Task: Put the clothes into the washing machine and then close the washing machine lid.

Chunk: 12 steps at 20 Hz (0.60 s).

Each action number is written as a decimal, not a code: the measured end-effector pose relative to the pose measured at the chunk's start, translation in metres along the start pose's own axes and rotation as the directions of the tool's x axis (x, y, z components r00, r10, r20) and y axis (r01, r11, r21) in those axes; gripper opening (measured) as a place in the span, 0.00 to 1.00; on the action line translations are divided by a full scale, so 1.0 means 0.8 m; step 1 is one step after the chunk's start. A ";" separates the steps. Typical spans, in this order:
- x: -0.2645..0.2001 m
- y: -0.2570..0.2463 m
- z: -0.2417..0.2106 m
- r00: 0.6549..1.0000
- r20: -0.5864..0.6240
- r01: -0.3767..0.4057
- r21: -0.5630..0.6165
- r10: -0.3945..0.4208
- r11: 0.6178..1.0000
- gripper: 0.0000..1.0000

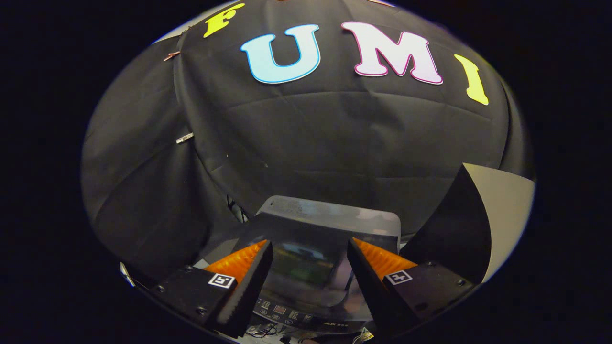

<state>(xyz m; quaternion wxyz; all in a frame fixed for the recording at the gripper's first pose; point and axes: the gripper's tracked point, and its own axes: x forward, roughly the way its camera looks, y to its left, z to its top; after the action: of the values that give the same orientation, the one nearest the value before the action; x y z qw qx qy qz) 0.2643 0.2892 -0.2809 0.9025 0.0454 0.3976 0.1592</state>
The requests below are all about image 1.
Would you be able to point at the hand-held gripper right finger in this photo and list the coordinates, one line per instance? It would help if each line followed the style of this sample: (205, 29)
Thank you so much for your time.
(370, 286)

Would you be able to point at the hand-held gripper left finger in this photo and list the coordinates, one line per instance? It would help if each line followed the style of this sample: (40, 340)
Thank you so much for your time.
(248, 286)

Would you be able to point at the dark grey washing machine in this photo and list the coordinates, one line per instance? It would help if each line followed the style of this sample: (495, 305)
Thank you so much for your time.
(306, 313)

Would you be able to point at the grey cabinet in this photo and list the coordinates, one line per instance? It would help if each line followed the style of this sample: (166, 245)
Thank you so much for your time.
(507, 215)

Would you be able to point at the black backdrop cloth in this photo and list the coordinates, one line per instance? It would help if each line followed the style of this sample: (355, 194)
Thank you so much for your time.
(311, 138)

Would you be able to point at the silver clip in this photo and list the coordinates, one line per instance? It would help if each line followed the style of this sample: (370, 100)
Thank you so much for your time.
(184, 138)

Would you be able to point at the reddish clip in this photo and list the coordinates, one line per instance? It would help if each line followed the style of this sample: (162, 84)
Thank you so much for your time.
(172, 55)

